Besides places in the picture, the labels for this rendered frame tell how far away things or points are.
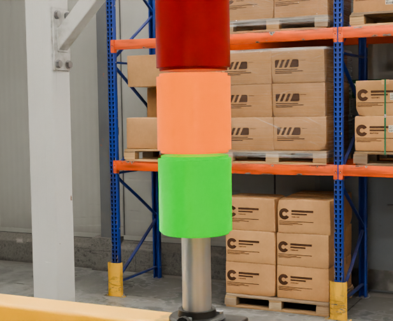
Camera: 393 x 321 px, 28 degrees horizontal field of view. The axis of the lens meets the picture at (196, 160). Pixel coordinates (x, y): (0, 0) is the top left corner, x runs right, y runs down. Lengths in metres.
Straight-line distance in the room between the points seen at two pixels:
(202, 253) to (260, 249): 8.25
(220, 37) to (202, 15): 0.02
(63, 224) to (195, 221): 2.62
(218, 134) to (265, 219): 8.20
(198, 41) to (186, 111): 0.05
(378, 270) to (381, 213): 0.68
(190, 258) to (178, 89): 0.11
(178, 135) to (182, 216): 0.05
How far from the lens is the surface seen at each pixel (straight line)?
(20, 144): 11.94
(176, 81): 0.52
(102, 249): 11.01
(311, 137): 8.40
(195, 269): 0.54
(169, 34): 0.52
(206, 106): 0.52
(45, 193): 3.11
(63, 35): 3.08
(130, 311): 0.59
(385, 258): 9.70
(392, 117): 8.26
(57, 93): 3.08
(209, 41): 0.52
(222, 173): 0.53
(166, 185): 0.53
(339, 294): 8.46
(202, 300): 0.55
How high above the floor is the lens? 2.25
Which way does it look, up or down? 4 degrees down
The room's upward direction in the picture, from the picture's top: 1 degrees counter-clockwise
